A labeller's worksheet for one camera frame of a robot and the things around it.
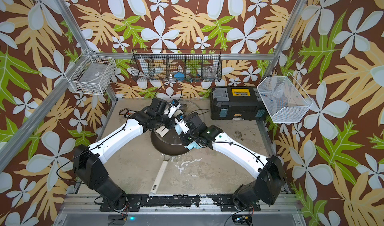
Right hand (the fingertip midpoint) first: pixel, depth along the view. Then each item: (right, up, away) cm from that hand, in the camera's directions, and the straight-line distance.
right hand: (179, 134), depth 78 cm
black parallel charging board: (-40, +12, +32) cm, 52 cm away
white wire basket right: (+60, +18, +5) cm, 63 cm away
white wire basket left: (-53, +35, +8) cm, 64 cm away
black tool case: (+36, +18, +16) cm, 43 cm away
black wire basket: (-3, +43, +18) cm, 47 cm away
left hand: (-2, +10, +4) cm, 11 cm away
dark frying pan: (-5, -5, +1) cm, 7 cm away
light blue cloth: (+6, -5, -5) cm, 9 cm away
